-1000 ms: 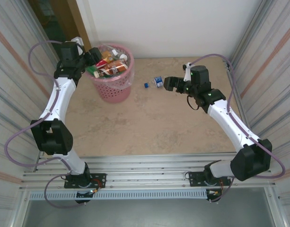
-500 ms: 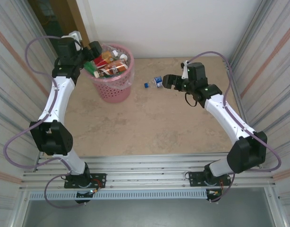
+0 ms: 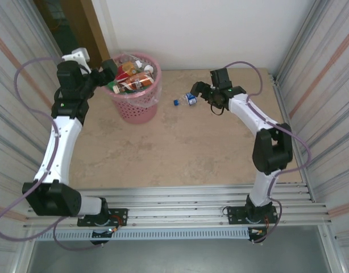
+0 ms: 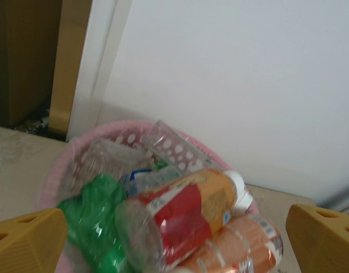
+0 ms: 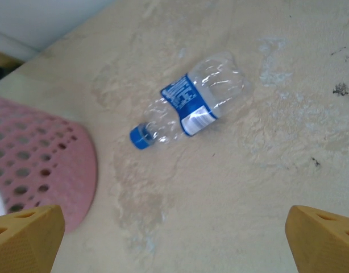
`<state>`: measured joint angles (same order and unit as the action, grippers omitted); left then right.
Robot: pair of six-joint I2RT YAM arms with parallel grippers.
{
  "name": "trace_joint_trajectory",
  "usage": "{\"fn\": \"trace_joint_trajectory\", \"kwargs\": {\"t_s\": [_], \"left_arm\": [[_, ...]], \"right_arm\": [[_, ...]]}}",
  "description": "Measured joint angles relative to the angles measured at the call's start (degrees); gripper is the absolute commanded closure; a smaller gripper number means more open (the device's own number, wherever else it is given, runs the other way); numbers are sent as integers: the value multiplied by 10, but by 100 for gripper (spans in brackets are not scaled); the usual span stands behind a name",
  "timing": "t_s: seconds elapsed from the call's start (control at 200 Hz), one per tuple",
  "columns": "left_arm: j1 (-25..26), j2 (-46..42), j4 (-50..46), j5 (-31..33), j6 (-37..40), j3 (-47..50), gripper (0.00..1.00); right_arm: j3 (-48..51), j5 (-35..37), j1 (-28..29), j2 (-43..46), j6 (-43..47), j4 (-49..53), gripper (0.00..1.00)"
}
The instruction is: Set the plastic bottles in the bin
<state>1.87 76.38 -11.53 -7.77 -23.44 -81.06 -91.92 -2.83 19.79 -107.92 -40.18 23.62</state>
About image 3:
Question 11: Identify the clear bottle blue label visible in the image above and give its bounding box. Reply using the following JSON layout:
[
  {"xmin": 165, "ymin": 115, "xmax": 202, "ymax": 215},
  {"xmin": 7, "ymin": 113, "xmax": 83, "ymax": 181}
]
[{"xmin": 173, "ymin": 92, "xmax": 198, "ymax": 107}]

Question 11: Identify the red gold label bottle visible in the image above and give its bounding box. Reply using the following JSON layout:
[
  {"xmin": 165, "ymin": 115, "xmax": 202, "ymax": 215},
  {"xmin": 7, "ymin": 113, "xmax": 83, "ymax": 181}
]
[{"xmin": 114, "ymin": 61, "xmax": 143, "ymax": 82}]

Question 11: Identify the brown label plastic bottle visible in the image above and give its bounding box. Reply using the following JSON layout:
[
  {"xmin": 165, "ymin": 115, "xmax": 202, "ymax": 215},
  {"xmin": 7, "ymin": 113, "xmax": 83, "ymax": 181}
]
[{"xmin": 120, "ymin": 71, "xmax": 156, "ymax": 93}]

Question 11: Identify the clear plastic bin liner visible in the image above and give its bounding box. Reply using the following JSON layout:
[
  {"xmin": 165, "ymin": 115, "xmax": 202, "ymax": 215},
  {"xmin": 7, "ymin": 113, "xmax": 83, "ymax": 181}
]
[{"xmin": 102, "ymin": 52, "xmax": 163, "ymax": 110}]

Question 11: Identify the pink plastic mesh bin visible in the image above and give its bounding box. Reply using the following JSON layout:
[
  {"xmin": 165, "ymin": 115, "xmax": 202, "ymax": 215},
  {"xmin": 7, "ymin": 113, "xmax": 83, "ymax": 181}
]
[{"xmin": 102, "ymin": 52, "xmax": 161, "ymax": 124}]

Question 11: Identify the brown wooden door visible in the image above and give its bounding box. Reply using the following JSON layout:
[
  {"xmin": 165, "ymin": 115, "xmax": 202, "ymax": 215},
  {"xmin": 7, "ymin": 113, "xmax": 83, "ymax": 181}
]
[{"xmin": 60, "ymin": 0, "xmax": 109, "ymax": 65}]

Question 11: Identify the black cable loop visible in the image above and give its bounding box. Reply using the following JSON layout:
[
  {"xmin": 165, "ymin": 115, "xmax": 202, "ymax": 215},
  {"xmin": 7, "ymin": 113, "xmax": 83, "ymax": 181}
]
[{"xmin": 210, "ymin": 102, "xmax": 224, "ymax": 117}]

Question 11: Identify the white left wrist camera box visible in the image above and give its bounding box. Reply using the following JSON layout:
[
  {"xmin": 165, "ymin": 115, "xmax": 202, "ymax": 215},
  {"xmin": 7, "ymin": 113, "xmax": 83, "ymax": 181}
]
[{"xmin": 61, "ymin": 48, "xmax": 91, "ymax": 69}]

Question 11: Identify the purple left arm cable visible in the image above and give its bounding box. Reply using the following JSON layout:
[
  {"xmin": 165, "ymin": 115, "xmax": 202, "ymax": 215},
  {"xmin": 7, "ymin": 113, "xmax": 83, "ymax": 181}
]
[{"xmin": 0, "ymin": 56, "xmax": 104, "ymax": 251}]

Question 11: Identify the aluminium rail frame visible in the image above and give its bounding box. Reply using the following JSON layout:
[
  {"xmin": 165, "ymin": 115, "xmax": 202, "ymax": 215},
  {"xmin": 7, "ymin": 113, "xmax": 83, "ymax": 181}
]
[{"xmin": 23, "ymin": 183, "xmax": 333, "ymax": 231}]

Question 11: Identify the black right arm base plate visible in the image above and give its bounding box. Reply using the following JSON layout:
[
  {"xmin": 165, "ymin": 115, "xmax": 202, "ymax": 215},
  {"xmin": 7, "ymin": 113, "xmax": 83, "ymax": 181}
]
[{"xmin": 227, "ymin": 206, "xmax": 279, "ymax": 225}]

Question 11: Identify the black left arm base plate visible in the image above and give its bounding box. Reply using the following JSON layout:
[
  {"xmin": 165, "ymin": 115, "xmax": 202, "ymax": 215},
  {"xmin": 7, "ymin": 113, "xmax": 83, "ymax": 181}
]
[{"xmin": 77, "ymin": 208, "xmax": 128, "ymax": 228}]

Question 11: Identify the grey slotted cable duct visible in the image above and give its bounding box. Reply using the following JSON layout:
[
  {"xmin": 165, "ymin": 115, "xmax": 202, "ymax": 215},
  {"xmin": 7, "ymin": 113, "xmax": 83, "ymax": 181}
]
[{"xmin": 35, "ymin": 229, "xmax": 251, "ymax": 242}]

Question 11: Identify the right power wires yellow connector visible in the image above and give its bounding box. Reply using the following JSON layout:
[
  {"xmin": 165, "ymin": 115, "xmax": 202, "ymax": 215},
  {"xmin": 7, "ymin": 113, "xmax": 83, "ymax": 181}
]
[{"xmin": 248, "ymin": 218, "xmax": 271, "ymax": 237}]

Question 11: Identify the power wires yellow connector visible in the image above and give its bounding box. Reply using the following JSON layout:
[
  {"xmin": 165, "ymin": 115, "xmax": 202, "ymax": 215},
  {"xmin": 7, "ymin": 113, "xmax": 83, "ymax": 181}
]
[
  {"xmin": 248, "ymin": 218, "xmax": 271, "ymax": 237},
  {"xmin": 105, "ymin": 214, "xmax": 128, "ymax": 233}
]

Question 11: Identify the left power wires yellow connector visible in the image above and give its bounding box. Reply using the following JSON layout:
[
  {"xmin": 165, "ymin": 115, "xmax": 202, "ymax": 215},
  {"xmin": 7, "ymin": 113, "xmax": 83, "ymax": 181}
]
[{"xmin": 105, "ymin": 214, "xmax": 128, "ymax": 233}]

